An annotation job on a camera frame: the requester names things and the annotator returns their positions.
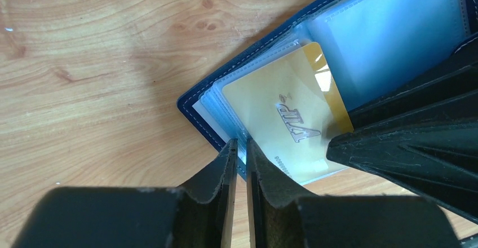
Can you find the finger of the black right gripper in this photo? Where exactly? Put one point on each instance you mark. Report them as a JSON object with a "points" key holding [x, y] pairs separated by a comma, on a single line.
{"points": [[454, 76], [436, 161]]}

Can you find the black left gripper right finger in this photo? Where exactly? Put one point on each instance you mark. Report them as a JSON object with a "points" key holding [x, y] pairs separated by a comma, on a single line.
{"points": [[283, 213]]}

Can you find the gold VIP credit card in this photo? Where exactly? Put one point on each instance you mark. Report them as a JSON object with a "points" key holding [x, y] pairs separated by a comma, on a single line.
{"points": [[292, 108]]}

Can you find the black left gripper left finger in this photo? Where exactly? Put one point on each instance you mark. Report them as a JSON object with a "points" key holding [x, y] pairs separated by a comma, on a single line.
{"points": [[197, 213]]}

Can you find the navy blue card holder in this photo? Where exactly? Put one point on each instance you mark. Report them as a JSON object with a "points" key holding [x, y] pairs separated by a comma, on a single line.
{"points": [[372, 48]]}

